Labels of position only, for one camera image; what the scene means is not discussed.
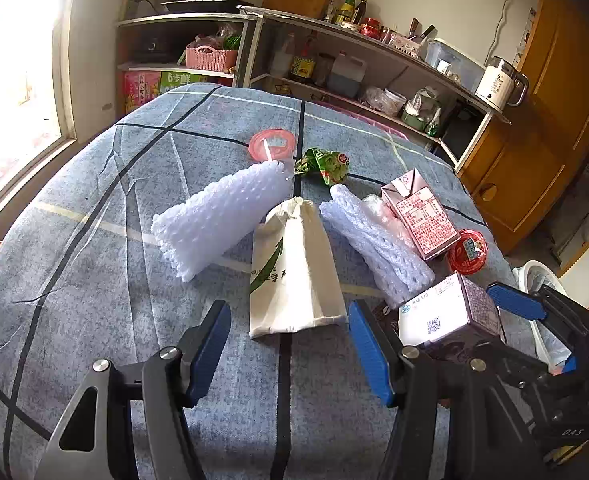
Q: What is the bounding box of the silver food bag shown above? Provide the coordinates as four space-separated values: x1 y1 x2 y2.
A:
401 85 445 133

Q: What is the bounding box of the narrow white foam fruit net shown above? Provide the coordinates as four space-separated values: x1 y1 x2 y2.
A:
319 183 436 309

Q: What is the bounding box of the pink and white milk carton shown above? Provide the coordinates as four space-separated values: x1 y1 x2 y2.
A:
398 271 506 348

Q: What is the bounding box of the white plastic jar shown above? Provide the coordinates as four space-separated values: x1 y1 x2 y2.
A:
381 88 407 117

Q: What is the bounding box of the knotted clear plastic bag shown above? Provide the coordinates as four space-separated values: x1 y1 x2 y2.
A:
364 86 390 111

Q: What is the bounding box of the white trash bin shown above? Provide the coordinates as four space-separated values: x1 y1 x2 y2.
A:
511 259 589 376

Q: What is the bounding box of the colourful printed cardboard box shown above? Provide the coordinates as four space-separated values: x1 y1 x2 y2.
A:
123 70 215 111

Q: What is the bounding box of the wide white foam fruit net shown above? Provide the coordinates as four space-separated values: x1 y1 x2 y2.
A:
151 162 295 282

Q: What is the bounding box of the yellow label soy sauce bottle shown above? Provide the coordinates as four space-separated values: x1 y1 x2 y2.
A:
290 35 320 83

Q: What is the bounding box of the long metal shelf rack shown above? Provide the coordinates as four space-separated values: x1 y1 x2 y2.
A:
237 5 512 171

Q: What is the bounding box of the red jelly cup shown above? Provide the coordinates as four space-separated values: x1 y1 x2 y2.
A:
447 228 489 276

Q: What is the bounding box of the pink storage box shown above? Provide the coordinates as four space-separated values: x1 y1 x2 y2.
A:
314 100 410 141

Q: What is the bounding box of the black induction cooker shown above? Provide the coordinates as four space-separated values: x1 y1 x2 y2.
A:
160 0 240 15

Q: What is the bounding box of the small metal shelf rack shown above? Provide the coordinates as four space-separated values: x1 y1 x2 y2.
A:
116 12 255 116

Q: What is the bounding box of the red plastic cup lid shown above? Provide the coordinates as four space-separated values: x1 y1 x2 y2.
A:
248 128 296 163

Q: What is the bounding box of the pink utensil box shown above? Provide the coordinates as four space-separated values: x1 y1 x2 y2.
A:
389 17 435 56

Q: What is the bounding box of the wooden cabinet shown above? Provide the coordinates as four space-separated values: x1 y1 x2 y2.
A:
457 0 589 256

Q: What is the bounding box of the beige paper bag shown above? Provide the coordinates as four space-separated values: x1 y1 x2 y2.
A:
248 197 349 340

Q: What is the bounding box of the clear bin liner bag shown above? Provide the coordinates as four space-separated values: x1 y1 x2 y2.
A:
524 267 580 361

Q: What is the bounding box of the white electric kettle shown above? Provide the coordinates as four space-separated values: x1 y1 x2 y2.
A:
474 56 530 111

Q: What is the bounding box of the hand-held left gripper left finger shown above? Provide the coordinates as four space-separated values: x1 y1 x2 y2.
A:
34 300 232 480

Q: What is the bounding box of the clear oil bottle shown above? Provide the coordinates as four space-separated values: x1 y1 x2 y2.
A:
269 32 297 78

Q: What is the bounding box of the clear plastic storage container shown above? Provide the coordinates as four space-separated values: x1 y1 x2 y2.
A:
427 38 485 93

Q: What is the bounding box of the black cooking pot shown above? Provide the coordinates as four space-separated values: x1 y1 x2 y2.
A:
129 35 175 63

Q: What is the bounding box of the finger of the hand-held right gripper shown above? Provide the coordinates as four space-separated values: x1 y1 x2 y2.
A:
374 305 540 361
487 282 589 346

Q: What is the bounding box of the pink plastic basket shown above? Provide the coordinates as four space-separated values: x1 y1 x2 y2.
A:
185 45 238 72

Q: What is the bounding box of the window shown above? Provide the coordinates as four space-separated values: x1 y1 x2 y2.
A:
0 0 82 211

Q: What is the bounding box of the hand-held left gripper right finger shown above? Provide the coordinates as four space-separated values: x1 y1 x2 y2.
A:
348 300 550 480

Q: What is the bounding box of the green snack wrapper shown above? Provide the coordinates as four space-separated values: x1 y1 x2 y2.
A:
293 147 351 187

